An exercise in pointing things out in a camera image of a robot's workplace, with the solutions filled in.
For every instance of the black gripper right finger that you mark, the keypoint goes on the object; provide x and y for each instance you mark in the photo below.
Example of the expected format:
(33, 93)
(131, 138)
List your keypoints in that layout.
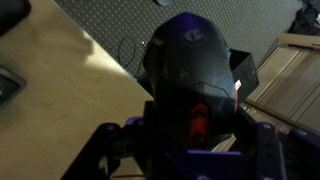
(270, 153)

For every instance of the black gaming mouse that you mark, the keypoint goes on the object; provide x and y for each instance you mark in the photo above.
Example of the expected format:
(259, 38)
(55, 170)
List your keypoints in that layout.
(193, 60)

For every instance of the black keyboard with grey keys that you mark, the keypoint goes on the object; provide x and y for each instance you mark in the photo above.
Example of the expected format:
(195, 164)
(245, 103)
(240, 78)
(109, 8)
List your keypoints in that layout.
(8, 86)

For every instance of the dark fabric bundle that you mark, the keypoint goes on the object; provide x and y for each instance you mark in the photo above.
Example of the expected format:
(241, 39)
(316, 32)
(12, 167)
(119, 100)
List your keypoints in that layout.
(306, 20)

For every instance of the wooden slatted furniture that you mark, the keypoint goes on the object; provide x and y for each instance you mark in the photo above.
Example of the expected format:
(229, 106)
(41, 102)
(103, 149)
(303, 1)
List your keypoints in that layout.
(293, 83)

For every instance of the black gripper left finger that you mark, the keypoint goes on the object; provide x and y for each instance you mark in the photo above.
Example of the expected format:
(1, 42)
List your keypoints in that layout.
(110, 146)

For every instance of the black open box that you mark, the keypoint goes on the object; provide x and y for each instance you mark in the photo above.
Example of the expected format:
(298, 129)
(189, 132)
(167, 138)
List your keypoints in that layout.
(245, 71)

